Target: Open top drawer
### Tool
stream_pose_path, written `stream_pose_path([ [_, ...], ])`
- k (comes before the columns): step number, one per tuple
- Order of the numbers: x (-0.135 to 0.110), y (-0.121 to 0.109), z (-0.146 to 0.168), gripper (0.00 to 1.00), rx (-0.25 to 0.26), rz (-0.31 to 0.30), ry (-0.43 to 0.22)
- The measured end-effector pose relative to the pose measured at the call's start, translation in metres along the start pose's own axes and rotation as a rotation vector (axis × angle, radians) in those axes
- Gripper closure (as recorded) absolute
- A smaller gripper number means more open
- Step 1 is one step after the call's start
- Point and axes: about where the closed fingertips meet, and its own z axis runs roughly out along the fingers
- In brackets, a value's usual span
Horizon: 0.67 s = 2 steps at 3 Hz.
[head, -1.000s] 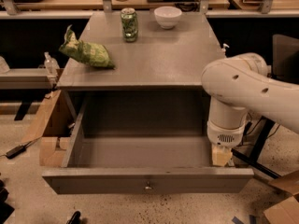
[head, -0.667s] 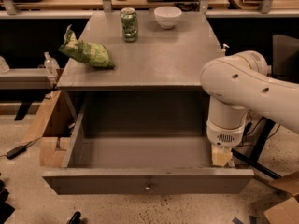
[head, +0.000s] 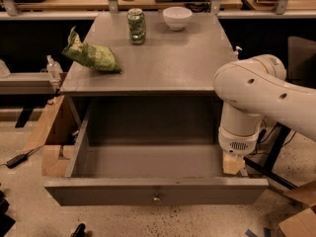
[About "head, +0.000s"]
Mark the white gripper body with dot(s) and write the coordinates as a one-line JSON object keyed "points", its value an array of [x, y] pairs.
{"points": [[237, 143]]}

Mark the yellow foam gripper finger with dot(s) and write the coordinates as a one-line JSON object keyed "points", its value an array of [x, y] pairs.
{"points": [[232, 163]]}

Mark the grey top drawer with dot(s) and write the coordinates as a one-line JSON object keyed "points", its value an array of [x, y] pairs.
{"points": [[151, 151]]}

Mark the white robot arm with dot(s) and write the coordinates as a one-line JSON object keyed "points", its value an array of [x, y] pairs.
{"points": [[251, 90]]}

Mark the grey drawer cabinet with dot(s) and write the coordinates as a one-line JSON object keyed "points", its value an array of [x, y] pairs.
{"points": [[164, 91]]}

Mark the open cardboard box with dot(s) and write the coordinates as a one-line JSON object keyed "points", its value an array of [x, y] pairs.
{"points": [[53, 136]]}

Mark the black stand base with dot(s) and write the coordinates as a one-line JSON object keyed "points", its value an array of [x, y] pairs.
{"points": [[267, 168]]}

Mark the cardboard box at right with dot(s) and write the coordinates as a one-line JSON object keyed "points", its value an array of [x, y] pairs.
{"points": [[302, 224]]}

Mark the white pump dispenser bottle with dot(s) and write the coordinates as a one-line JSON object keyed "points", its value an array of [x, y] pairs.
{"points": [[238, 50]]}

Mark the white bowl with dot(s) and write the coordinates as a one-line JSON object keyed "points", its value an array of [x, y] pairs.
{"points": [[177, 18]]}

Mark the green chip bag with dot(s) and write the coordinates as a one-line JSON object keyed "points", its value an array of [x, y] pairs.
{"points": [[96, 57]]}

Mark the green soda can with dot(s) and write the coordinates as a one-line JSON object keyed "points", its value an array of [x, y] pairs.
{"points": [[137, 25]]}

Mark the black object at bottom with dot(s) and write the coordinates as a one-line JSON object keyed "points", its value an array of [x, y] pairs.
{"points": [[79, 231]]}

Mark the black object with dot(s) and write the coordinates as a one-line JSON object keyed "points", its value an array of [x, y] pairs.
{"points": [[79, 231], [6, 221]]}

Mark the clear plastic bottle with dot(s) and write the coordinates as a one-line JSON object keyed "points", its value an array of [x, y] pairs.
{"points": [[53, 68]]}

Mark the black power adapter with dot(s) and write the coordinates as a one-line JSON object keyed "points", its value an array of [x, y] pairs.
{"points": [[15, 161]]}

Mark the black object at left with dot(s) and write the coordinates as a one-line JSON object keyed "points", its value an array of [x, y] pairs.
{"points": [[6, 221]]}

